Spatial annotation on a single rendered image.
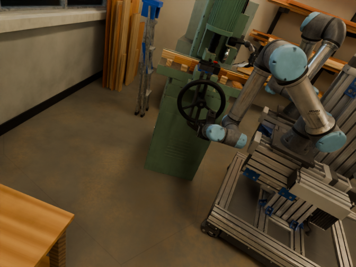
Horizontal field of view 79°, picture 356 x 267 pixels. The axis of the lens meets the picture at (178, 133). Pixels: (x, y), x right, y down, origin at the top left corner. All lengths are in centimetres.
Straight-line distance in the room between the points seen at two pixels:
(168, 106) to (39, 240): 104
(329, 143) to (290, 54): 44
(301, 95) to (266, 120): 81
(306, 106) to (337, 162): 61
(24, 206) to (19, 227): 8
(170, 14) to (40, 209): 350
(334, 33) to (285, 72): 67
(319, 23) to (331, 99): 43
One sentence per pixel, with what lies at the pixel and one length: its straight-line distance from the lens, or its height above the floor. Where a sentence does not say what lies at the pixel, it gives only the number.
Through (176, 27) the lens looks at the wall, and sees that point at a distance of 398.
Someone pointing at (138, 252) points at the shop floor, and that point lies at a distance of 149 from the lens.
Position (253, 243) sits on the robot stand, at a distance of 158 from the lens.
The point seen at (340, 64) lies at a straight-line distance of 387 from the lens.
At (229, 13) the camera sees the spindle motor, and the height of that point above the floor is 128.
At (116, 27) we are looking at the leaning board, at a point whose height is 76.
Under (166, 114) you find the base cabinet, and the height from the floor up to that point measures 57.
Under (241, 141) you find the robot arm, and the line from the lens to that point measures 103.
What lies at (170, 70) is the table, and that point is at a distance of 143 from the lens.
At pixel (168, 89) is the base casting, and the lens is 147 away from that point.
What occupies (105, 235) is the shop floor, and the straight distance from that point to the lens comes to 151.
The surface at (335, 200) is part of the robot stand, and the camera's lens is 132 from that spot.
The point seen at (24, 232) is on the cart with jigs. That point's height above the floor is 53.
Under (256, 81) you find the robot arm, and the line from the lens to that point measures 104.
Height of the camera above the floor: 132
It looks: 33 degrees down
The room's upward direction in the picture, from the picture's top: 20 degrees clockwise
